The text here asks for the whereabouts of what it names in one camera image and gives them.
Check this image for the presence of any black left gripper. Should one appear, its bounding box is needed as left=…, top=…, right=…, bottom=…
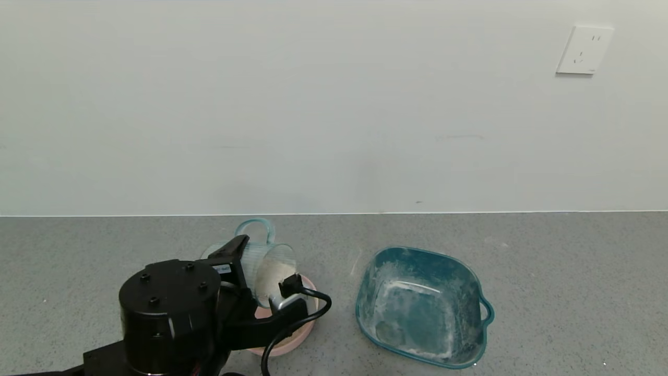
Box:
left=197, top=234, right=254, bottom=291

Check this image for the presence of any clear ribbed cup blue handle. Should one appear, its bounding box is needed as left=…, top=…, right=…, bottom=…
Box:
left=201, top=218, right=298, bottom=310

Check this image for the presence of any beige speckled powder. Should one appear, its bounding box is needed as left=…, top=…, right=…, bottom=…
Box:
left=258, top=261, right=294, bottom=307

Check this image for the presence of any pink plastic bowl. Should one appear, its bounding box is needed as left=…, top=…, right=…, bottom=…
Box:
left=248, top=274, right=319, bottom=358

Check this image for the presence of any white powder residue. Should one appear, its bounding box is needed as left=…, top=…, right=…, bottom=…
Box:
left=365, top=261, right=473, bottom=362

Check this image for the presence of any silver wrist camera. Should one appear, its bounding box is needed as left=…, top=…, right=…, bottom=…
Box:
left=269, top=292, right=306, bottom=315

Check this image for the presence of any black camera cable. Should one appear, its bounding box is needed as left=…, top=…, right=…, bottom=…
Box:
left=260, top=274, right=333, bottom=376

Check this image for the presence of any teal plastic tray with handle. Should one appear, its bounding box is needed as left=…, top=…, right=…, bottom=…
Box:
left=355, top=246, right=495, bottom=370

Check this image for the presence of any white wall socket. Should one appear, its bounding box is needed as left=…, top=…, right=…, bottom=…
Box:
left=556, top=25, right=615, bottom=75

